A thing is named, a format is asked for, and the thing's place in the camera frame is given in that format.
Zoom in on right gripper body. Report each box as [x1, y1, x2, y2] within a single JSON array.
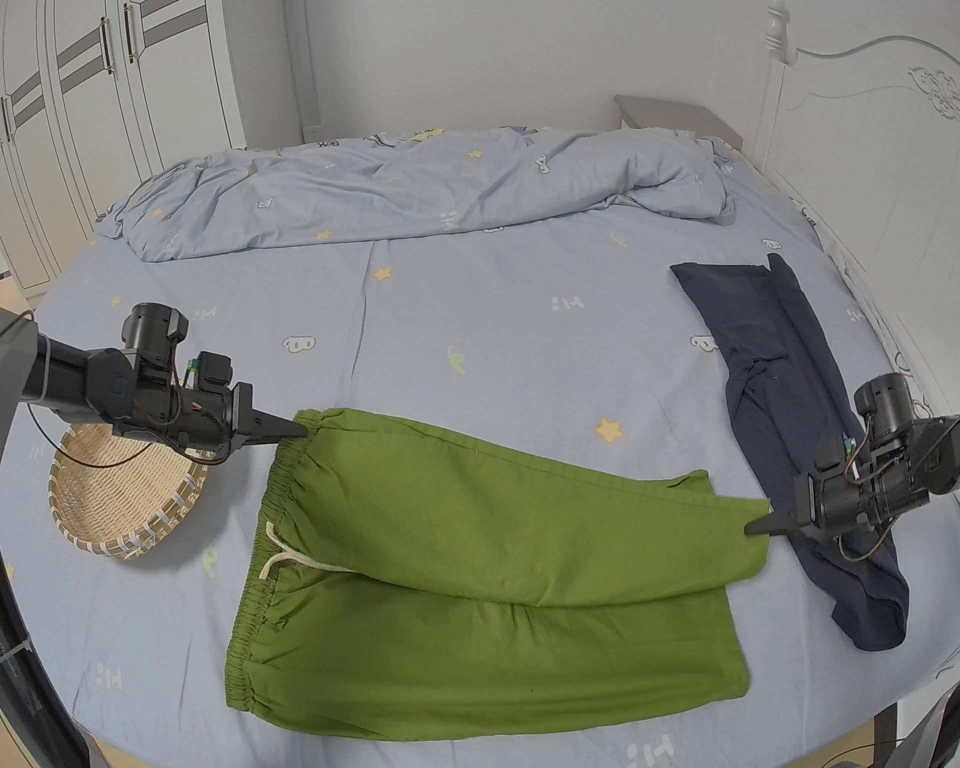
[[793, 471, 867, 543]]

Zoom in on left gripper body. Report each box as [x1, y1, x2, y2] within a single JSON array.
[[178, 382, 256, 462]]

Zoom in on green shorts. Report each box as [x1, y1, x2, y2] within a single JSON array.
[[223, 407, 774, 744]]

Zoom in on round woven basket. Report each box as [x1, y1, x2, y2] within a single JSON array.
[[48, 420, 211, 562]]

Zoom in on dark blue garment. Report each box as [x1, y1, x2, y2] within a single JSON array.
[[669, 253, 911, 652]]

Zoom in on pale blue quilt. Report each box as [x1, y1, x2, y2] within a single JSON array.
[[96, 126, 740, 264]]

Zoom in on white wardrobe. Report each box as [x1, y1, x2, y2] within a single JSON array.
[[0, 0, 249, 297]]

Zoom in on grey bedside table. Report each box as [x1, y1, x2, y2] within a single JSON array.
[[613, 95, 745, 151]]

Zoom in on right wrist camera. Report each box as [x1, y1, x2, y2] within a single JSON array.
[[815, 433, 858, 481]]

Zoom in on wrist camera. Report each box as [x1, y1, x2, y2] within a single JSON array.
[[191, 351, 236, 395], [815, 433, 858, 481]]

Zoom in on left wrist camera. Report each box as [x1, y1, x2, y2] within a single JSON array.
[[191, 351, 236, 395]]

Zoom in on black cable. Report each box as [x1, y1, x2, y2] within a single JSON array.
[[28, 401, 226, 470], [838, 517, 901, 564]]

